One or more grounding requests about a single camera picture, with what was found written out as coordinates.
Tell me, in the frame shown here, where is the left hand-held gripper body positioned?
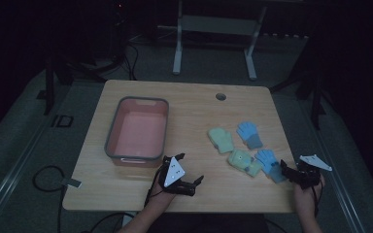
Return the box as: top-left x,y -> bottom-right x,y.
157,155 -> 197,197

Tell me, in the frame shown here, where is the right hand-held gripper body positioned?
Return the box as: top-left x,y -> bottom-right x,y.
295,154 -> 333,190

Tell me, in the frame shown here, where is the blue knit glove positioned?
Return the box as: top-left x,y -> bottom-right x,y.
254,149 -> 288,184
236,120 -> 264,150

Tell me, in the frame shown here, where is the plain green mitten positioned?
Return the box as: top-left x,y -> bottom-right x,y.
207,126 -> 235,154

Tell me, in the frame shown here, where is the pink bin with grey rim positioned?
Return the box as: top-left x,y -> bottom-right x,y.
104,96 -> 170,169

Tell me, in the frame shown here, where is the green mitten with dots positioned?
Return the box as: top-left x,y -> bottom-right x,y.
227,149 -> 263,178

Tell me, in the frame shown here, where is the person's right hand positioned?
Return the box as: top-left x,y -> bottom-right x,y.
292,180 -> 326,217

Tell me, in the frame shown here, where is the person's left hand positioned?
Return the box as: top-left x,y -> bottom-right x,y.
147,183 -> 178,212

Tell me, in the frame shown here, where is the person's dark clothing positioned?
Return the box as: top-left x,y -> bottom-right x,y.
147,213 -> 270,233

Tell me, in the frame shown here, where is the black tripod stand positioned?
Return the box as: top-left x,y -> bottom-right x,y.
269,32 -> 334,131

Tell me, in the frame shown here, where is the grey flat plug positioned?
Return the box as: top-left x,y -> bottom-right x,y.
61,178 -> 83,189

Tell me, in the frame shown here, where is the black equipment stand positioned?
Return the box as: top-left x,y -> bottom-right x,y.
36,0 -> 134,117

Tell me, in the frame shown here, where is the right hand-held gripper cable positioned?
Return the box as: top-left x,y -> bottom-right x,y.
310,181 -> 325,218

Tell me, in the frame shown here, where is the hand-held gripper cable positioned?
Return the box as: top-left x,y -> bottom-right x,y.
143,168 -> 167,208
310,181 -> 325,218

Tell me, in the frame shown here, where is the left hand-held gripper cable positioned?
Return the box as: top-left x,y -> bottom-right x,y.
143,168 -> 167,208

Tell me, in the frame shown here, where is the black cable under table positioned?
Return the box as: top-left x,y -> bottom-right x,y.
80,211 -> 136,233

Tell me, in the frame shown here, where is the black cable on carpet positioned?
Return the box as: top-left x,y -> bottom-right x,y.
122,42 -> 141,82

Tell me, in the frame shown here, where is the white desk frame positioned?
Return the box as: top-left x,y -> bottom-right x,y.
156,0 -> 309,82

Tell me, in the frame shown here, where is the black floor cable loop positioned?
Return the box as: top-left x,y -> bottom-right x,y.
32,164 -> 69,233

